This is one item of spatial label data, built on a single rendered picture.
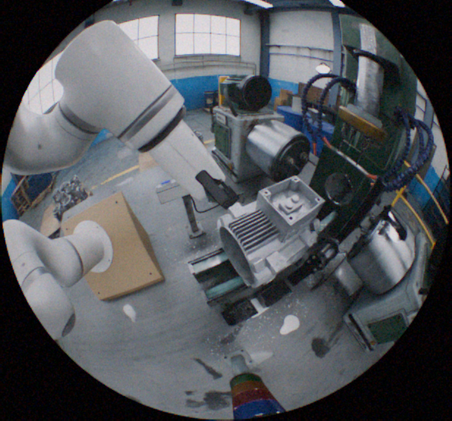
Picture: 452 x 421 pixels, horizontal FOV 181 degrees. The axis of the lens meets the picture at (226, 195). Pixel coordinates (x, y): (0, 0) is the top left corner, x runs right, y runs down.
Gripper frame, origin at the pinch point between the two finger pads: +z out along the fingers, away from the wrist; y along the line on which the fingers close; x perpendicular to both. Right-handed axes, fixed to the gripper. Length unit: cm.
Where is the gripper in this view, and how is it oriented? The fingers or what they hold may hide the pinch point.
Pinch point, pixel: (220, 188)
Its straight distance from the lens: 27.7
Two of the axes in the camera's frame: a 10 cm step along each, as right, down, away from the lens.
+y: 4.7, 6.2, -6.3
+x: 7.7, -6.4, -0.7
